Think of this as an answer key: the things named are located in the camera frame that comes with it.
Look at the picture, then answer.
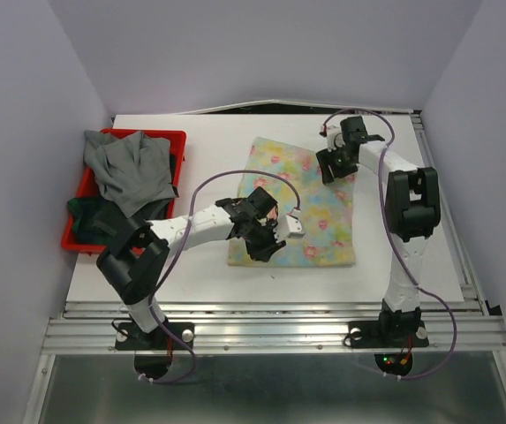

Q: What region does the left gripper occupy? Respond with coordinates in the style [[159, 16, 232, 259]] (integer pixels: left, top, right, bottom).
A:
[[244, 217, 285, 263]]

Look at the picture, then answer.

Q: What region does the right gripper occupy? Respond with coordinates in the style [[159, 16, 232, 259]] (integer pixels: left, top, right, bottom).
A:
[[315, 140, 357, 184]]

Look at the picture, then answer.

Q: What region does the floral pastel skirt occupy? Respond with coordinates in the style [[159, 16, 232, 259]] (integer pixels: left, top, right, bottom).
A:
[[227, 137, 356, 268]]

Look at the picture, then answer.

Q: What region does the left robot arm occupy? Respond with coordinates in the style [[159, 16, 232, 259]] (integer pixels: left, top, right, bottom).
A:
[[96, 188, 286, 348]]

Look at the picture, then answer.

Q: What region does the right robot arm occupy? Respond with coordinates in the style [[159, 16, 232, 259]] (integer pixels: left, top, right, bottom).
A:
[[316, 115, 441, 345]]

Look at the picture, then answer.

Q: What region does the grey skirt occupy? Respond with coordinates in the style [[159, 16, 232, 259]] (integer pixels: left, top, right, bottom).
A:
[[84, 131, 177, 217]]

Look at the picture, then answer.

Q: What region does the dark green skirt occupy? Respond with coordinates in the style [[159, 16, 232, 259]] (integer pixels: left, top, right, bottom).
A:
[[67, 196, 125, 245]]

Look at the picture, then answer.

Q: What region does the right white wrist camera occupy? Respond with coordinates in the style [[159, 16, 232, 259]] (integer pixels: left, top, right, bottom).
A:
[[320, 125, 345, 151]]

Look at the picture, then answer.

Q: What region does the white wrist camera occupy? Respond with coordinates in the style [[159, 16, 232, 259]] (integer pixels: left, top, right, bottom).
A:
[[320, 125, 345, 151], [274, 215, 306, 242]]

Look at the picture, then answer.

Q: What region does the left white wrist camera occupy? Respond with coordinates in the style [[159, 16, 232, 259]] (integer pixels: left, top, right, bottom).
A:
[[274, 215, 306, 242]]

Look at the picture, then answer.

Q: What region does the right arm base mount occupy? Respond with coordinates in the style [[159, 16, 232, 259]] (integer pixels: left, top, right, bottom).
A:
[[343, 308, 429, 349]]

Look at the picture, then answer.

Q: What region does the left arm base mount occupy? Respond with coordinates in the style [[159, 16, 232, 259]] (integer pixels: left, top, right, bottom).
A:
[[111, 320, 195, 352]]

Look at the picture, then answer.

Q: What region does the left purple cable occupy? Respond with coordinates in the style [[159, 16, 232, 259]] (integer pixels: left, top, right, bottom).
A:
[[136, 170, 302, 384]]

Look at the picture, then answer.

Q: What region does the purple cable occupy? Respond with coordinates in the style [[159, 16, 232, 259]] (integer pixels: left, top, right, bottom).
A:
[[321, 109, 458, 382], [136, 170, 302, 384]]

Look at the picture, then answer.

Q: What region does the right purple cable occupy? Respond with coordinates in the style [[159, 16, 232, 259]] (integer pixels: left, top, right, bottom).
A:
[[321, 109, 458, 382]]

